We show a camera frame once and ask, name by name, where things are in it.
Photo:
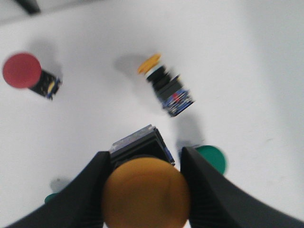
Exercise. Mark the red push button standing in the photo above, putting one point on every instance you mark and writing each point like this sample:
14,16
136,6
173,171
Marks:
23,71

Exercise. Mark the green push button lying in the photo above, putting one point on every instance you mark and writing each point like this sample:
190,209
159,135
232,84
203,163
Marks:
56,185

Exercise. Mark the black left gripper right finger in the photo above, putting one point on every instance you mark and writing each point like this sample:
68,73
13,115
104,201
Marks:
218,203

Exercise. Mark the yellow push button lying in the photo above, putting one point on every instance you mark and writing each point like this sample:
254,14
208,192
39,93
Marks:
169,90

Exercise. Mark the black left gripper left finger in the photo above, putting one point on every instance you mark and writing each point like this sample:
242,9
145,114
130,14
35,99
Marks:
78,205

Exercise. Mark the yellow push button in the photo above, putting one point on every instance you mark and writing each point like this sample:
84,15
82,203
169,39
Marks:
144,190
169,90

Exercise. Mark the green push button standing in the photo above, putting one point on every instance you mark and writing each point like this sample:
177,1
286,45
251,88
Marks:
210,153

